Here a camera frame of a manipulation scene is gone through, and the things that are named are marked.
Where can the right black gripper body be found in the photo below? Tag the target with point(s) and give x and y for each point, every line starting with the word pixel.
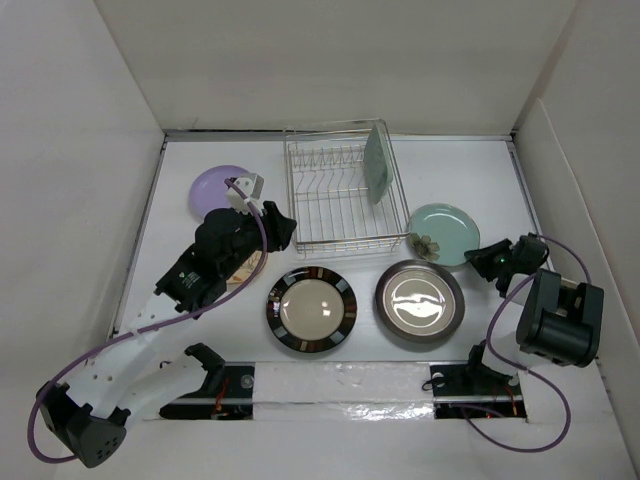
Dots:
pixel 497 258

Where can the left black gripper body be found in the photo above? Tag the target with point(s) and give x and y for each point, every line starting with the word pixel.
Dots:
pixel 273 237

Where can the teal round flower plate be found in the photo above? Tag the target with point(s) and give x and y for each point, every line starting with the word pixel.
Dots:
pixel 442 234

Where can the teal rectangular plate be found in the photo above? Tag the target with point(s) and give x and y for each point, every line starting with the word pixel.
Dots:
pixel 377 165

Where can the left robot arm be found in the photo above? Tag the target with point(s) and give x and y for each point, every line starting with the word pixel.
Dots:
pixel 94 401

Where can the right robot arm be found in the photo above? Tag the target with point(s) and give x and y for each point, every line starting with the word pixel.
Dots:
pixel 561 321

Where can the tan plate under arm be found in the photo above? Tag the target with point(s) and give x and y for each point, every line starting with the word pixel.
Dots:
pixel 250 266

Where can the purple plate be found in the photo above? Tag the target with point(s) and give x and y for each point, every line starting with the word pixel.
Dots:
pixel 208 191

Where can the black rimmed patterned plate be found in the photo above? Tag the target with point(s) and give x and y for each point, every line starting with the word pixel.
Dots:
pixel 311 309

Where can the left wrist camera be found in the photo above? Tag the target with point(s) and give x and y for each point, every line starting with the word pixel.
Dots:
pixel 246 191

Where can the wire dish rack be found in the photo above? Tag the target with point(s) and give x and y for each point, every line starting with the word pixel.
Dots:
pixel 328 195

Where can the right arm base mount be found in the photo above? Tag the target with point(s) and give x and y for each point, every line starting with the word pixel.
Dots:
pixel 457 392

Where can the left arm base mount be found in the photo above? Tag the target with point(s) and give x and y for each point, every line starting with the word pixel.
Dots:
pixel 228 397

